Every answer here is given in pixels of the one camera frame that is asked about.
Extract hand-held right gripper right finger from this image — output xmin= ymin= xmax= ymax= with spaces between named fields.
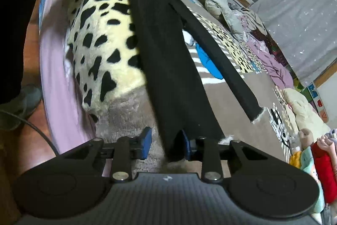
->
xmin=174 ymin=129 xmax=287 ymax=184

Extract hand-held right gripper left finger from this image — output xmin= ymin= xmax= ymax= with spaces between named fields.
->
xmin=59 ymin=126 xmax=153 ymax=184

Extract black sweater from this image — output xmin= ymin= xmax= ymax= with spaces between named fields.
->
xmin=126 ymin=0 xmax=264 ymax=162

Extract stack of colourful folded clothes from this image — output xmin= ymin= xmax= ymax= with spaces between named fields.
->
xmin=288 ymin=133 xmax=337 ymax=215

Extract white crumpled clothes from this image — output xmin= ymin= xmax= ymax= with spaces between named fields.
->
xmin=230 ymin=0 xmax=265 ymax=36

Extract cartoon mouse printed blanket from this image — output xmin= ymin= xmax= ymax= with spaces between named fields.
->
xmin=39 ymin=0 xmax=298 ymax=178

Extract purple bed sheet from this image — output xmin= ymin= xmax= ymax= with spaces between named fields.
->
xmin=39 ymin=0 xmax=111 ymax=178

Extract purple quilt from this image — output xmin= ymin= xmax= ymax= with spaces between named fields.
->
xmin=238 ymin=14 xmax=295 ymax=90

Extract pale pink folded garment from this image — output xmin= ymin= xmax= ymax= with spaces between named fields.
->
xmin=297 ymin=128 xmax=314 ymax=148

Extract cream quilt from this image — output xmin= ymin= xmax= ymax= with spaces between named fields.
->
xmin=281 ymin=88 xmax=331 ymax=133

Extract grey slipper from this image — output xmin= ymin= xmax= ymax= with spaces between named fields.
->
xmin=0 ymin=85 xmax=43 ymax=131

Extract dark red patterned quilt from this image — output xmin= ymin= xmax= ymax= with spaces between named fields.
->
xmin=253 ymin=27 xmax=279 ymax=57

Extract colourful foam play mat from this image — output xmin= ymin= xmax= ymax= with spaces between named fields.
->
xmin=295 ymin=75 xmax=329 ymax=123

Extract grey star curtain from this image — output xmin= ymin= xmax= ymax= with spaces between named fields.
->
xmin=249 ymin=0 xmax=337 ymax=87

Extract black cable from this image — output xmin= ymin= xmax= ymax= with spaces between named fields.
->
xmin=0 ymin=109 xmax=60 ymax=158

